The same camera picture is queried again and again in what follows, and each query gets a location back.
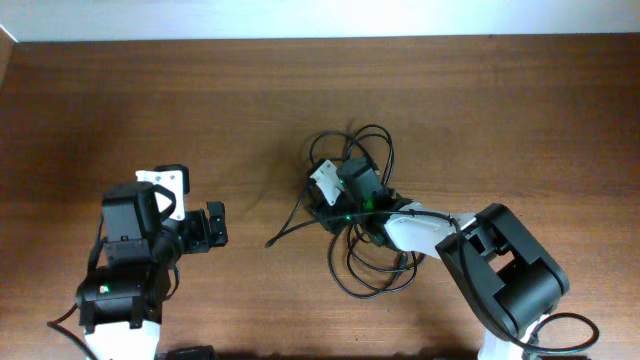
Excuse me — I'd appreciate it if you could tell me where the black cable bundle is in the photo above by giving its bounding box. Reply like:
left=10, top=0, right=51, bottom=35
left=263, top=123, right=426, bottom=300

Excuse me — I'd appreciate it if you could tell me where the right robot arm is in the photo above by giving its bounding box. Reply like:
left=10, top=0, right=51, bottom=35
left=308, top=157, right=570, bottom=359

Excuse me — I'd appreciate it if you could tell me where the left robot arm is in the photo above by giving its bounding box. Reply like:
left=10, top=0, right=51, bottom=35
left=76, top=181, right=228, bottom=359

